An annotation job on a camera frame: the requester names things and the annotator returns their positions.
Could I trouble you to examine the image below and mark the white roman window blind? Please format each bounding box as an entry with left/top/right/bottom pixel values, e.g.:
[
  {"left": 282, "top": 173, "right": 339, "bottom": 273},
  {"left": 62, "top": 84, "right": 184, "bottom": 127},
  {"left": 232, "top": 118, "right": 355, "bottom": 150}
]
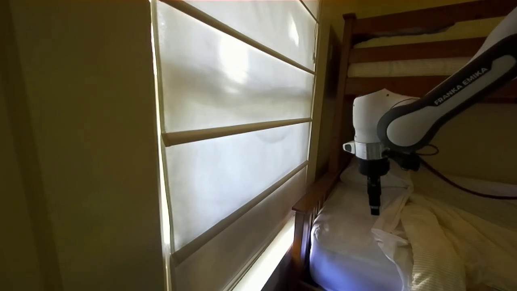
[{"left": 153, "top": 0, "right": 319, "bottom": 255}]

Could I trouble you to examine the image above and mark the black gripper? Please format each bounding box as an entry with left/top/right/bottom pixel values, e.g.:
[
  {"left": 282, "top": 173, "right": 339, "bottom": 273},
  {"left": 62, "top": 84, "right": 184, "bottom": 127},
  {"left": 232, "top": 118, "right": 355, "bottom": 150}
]
[{"left": 356, "top": 155, "right": 390, "bottom": 216}]

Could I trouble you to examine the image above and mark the white window frame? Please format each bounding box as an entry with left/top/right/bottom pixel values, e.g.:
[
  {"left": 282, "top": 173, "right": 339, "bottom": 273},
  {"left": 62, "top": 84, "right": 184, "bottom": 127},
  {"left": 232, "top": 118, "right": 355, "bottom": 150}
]
[{"left": 145, "top": 0, "right": 324, "bottom": 291}]

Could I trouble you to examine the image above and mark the brown wooden bunk bed frame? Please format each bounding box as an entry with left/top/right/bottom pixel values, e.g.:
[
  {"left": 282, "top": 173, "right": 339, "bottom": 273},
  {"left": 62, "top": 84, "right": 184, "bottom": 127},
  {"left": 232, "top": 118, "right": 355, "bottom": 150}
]
[{"left": 289, "top": 0, "right": 517, "bottom": 291}]

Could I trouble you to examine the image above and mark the white bunk mattress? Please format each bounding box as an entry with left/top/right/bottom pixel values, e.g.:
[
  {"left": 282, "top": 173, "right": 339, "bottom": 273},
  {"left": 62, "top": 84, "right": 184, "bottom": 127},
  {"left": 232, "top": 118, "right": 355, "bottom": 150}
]
[{"left": 345, "top": 14, "right": 510, "bottom": 80}]

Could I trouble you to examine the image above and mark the white pillow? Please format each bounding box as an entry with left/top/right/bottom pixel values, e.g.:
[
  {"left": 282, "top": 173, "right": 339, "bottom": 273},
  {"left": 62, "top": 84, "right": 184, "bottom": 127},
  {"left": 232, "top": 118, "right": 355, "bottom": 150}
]
[{"left": 308, "top": 160, "right": 411, "bottom": 291}]

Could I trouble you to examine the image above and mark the cream crumpled blanket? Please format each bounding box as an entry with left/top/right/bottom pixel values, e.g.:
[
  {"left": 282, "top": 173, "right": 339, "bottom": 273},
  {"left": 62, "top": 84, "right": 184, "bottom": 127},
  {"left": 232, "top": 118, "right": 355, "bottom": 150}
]
[{"left": 369, "top": 179, "right": 517, "bottom": 291}]

